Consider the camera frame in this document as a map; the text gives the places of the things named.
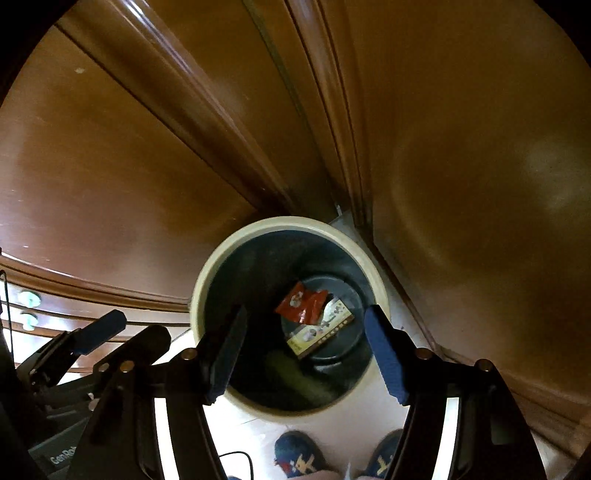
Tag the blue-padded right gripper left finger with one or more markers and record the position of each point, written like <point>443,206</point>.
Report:
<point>120,440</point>

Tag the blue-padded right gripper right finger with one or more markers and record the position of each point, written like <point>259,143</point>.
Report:
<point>463,421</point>

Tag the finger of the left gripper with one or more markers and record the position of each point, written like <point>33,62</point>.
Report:
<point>139,352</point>
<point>53,360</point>

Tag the round cream trash bin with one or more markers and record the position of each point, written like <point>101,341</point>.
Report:
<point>248,275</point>

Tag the lower round drawer knob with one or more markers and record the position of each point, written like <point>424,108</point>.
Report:
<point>28,321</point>

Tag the round drawer knob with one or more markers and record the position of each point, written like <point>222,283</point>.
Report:
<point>29,299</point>
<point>28,321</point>

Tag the wooden drawer front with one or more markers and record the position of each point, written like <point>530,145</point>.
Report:
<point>69,303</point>

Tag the upper round drawer knob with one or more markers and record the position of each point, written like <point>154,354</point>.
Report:
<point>29,299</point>

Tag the right blue slipper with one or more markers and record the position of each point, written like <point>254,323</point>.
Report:
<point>383,455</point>

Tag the blue slipper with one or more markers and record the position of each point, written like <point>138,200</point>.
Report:
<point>298,455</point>
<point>383,455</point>

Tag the left blue slipper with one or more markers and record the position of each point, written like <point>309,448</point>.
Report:
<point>298,455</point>

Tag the red snack wrapper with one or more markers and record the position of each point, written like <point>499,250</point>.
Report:
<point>303,306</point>

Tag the cream printed packet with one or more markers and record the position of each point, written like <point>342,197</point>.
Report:
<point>308,338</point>

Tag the left wooden cabinet door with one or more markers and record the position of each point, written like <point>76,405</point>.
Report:
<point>137,135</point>

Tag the wooden cabinet door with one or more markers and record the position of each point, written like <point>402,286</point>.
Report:
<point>137,135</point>
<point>464,129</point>

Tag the right wooden cabinet door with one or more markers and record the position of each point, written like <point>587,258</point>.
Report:
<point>464,129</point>

